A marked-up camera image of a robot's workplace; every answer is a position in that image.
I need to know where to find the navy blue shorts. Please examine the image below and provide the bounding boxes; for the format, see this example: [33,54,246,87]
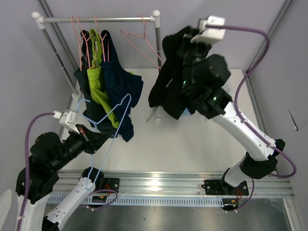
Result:
[100,30,143,142]

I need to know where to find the white clothes rack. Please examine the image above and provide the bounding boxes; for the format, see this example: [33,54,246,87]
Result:
[31,11,162,109]

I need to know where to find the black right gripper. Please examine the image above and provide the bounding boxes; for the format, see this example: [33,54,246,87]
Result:
[177,27,213,90]

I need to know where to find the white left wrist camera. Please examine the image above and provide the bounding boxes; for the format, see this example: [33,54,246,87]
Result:
[53,110,80,134]

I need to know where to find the white slotted cable duct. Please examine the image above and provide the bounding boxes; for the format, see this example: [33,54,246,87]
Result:
[47,195,223,207]

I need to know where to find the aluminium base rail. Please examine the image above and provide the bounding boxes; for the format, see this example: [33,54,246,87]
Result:
[57,169,295,199]

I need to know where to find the light blue shorts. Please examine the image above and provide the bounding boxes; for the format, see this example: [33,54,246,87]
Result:
[181,108,192,116]

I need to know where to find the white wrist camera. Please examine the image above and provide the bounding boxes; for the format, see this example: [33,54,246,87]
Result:
[190,15,226,45]
[53,110,80,134]

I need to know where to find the dark teal shorts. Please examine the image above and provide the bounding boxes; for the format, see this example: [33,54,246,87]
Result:
[73,30,114,134]

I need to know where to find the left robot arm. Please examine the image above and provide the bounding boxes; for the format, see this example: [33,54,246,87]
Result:
[15,124,110,231]

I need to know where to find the pink empty wire hanger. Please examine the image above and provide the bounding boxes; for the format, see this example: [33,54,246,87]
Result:
[120,14,163,70]

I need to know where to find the pink hanger of teal shorts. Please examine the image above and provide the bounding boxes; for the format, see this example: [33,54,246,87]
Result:
[71,16,82,71]

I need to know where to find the lime green shorts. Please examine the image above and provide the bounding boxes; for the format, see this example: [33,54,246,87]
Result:
[86,28,120,129]

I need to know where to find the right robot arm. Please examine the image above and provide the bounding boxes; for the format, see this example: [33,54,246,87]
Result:
[179,23,285,195]

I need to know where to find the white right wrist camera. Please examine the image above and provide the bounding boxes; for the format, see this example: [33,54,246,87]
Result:
[190,15,226,45]

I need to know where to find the black shorts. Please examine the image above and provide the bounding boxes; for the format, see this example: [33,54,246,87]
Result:
[148,26,197,120]

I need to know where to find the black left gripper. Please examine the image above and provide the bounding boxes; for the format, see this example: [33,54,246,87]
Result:
[52,123,111,170]

